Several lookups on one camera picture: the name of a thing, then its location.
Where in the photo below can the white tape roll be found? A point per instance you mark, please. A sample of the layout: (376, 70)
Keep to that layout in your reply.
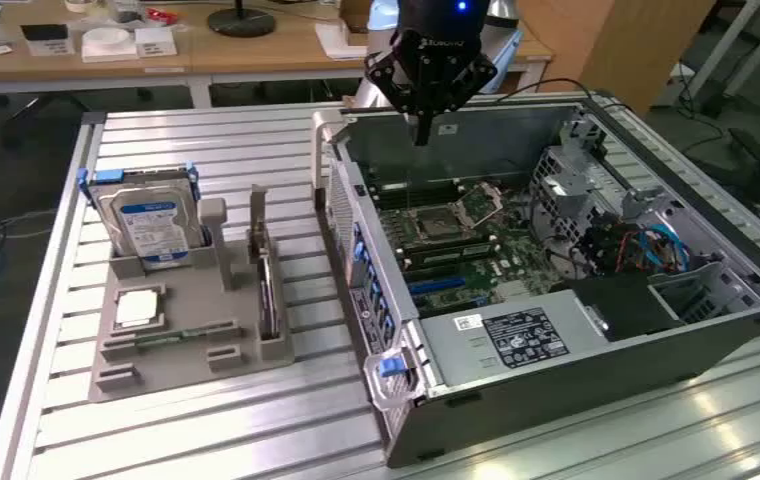
(76, 5)

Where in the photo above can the installed RAM stick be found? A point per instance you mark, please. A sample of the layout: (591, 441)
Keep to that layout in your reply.
(447, 255)

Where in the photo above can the silver CPU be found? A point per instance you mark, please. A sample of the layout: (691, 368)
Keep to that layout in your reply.
(136, 310)

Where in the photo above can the white round bowl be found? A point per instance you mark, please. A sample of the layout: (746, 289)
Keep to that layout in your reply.
(108, 36)

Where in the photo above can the wooden cabinet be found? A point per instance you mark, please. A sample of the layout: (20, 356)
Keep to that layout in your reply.
(620, 50)

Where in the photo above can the red packet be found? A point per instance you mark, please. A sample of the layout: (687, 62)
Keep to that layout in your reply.
(160, 15)

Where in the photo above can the graphics card with black fan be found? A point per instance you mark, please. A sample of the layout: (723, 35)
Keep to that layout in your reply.
(267, 295)

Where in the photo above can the flat white box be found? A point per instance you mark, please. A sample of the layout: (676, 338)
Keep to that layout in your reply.
(109, 54)

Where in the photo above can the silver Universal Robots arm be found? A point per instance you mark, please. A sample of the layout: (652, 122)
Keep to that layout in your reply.
(368, 97)

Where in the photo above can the small white box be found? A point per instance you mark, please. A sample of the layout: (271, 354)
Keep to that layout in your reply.
(153, 42)

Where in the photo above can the green RAM stick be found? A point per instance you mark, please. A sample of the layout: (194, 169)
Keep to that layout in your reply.
(166, 338)

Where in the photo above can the blue expansion slot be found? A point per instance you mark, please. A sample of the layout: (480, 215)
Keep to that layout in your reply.
(433, 286)

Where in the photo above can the blue case latch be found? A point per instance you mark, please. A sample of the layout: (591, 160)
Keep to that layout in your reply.
(392, 367)

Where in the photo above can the hard disk with blue caddy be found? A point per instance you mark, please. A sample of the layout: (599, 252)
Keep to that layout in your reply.
(146, 225)

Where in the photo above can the silver disk bay cage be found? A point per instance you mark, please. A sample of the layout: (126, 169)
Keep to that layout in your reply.
(567, 190)

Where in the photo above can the wooden desk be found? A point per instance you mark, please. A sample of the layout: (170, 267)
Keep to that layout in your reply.
(253, 55)
(20, 65)

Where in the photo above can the open dark grey PC case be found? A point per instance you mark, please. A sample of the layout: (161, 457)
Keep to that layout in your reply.
(553, 395)

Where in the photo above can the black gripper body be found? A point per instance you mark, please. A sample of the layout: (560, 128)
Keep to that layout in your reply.
(440, 30)

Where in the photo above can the white paper stack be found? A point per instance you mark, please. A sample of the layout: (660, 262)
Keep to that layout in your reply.
(336, 42)

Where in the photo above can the black round lamp base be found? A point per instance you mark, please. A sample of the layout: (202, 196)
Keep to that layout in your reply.
(240, 22)

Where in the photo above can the white box with black top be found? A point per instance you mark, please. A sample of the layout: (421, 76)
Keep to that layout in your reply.
(49, 45)

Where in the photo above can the CPU socket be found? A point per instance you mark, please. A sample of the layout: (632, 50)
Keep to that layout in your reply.
(436, 222)

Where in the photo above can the cardboard box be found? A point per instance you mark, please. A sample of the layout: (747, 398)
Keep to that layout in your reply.
(353, 15)

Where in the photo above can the grey parts rack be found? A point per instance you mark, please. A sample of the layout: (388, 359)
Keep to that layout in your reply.
(186, 310)

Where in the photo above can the grey power supply unit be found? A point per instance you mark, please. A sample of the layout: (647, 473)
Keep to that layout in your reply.
(467, 365)

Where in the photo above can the metal socket cover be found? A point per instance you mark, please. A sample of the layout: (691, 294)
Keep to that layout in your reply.
(483, 200)

